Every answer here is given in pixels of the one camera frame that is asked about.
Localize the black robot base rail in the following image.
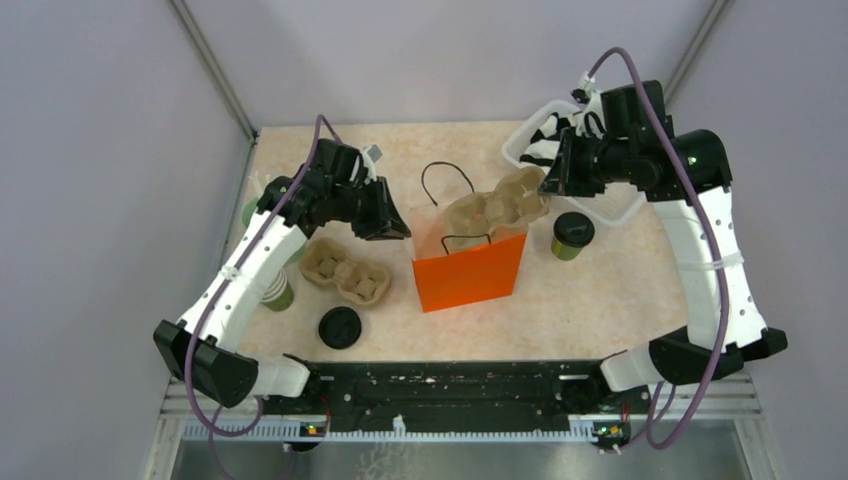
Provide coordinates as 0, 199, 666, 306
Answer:
263, 360, 649, 434

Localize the stack of green paper cups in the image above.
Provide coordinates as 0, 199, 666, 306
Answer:
260, 269, 294, 312

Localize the black and white striped cloth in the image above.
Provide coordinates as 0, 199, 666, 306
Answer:
518, 112, 606, 169

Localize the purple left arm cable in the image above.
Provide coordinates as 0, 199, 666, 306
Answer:
184, 113, 346, 478

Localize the stack of black cup lids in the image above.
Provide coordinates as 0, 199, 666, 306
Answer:
318, 306, 362, 350

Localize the black cup lid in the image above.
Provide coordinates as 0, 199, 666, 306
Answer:
553, 212, 596, 248

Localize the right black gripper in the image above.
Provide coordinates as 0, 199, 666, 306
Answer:
537, 126, 632, 198

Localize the white plastic basket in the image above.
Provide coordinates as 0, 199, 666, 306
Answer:
501, 99, 646, 227

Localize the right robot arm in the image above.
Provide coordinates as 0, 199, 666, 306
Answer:
539, 78, 788, 412

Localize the green paper coffee cup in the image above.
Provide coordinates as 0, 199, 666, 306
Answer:
550, 238, 585, 261

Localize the green cup with white stirrers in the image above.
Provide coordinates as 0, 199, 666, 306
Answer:
240, 171, 271, 228

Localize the single brown cup carrier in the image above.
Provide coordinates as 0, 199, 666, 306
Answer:
444, 166, 550, 239

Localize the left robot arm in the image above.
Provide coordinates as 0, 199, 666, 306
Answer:
153, 138, 411, 414

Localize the white cable duct strip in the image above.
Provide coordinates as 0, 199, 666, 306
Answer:
182, 413, 601, 445

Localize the orange paper bag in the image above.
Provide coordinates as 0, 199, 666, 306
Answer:
406, 189, 528, 313

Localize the brown cardboard cup carrier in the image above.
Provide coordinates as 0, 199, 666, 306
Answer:
298, 238, 392, 307

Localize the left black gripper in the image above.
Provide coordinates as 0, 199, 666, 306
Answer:
331, 175, 412, 241

